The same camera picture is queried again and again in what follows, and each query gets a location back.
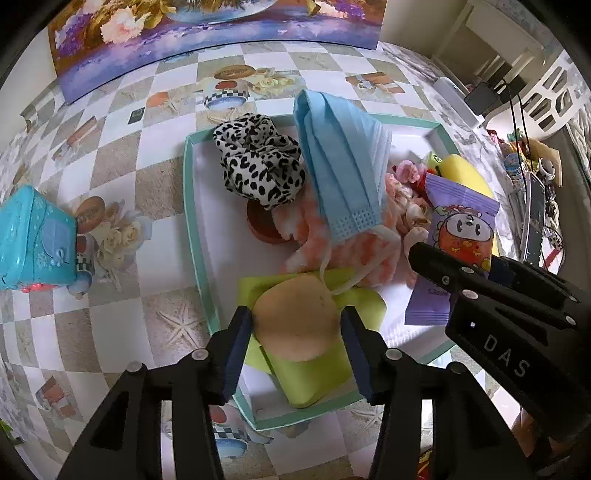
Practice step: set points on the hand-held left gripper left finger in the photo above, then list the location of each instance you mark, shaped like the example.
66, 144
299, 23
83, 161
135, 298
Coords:
238, 350

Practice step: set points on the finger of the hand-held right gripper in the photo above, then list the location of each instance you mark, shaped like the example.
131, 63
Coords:
505, 273
443, 272

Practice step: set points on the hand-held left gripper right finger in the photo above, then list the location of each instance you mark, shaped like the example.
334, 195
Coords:
358, 355

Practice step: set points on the yellow-green cloth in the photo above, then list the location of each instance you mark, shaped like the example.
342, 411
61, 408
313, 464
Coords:
314, 378

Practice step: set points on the purple snack packet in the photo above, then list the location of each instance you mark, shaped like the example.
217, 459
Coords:
461, 221

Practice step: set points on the beige round puff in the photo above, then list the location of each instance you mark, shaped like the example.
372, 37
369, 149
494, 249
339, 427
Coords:
295, 318

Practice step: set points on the pink floral fabric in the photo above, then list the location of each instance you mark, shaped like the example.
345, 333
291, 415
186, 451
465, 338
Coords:
411, 212

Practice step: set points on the yellow sponge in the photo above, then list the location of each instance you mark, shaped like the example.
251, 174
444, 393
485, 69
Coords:
466, 173

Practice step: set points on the reddish round lid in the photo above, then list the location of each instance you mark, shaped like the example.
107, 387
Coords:
261, 226

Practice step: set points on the pink white zigzag cloth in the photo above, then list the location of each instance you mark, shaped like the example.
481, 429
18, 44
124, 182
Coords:
300, 221

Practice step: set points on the blue face mask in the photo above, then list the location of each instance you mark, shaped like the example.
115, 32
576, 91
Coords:
341, 161

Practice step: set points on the teal-rimmed white tray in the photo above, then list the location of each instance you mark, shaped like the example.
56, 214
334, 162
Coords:
207, 194

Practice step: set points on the leopard print scrunchie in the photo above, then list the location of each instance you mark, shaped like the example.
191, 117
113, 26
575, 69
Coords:
258, 161

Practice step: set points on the person's right hand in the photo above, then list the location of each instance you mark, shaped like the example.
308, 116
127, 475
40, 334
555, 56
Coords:
526, 427

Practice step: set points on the smartphone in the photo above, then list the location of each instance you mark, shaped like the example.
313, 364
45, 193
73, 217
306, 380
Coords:
533, 217

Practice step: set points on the white round band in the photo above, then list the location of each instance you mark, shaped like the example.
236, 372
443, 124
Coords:
547, 161

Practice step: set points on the pile of colourful trinkets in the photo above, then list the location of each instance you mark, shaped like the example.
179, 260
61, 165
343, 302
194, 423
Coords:
540, 150

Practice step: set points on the white lattice panel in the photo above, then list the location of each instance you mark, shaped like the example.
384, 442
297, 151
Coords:
531, 104

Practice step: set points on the black charger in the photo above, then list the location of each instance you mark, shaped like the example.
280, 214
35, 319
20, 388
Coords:
480, 98

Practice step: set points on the white power strip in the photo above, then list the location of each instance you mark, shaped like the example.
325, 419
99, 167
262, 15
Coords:
450, 92

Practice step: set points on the checkered printed tablecloth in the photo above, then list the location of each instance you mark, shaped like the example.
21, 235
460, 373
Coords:
138, 184

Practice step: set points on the teal plastic box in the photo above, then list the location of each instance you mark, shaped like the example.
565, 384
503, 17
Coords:
37, 235

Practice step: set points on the flower painting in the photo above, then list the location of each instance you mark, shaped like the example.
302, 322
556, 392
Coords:
184, 41

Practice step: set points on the white cabinet frame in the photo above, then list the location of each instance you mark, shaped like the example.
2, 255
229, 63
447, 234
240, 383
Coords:
466, 27

